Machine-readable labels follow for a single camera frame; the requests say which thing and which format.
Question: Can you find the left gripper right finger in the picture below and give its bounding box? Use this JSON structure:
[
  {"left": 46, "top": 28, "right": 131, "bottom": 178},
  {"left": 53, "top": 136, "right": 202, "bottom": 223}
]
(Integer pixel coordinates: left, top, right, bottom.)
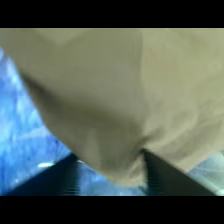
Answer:
[{"left": 142, "top": 149, "right": 216, "bottom": 197}]

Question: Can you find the brown garment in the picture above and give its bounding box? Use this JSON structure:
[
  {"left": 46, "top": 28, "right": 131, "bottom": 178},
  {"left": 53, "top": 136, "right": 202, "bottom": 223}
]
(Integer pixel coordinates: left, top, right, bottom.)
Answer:
[{"left": 0, "top": 28, "right": 224, "bottom": 188}]

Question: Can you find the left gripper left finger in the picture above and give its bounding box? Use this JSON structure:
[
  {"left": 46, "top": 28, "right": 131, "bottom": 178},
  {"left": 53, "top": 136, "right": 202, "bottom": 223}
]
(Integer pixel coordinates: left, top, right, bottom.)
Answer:
[{"left": 4, "top": 153, "right": 82, "bottom": 197}]

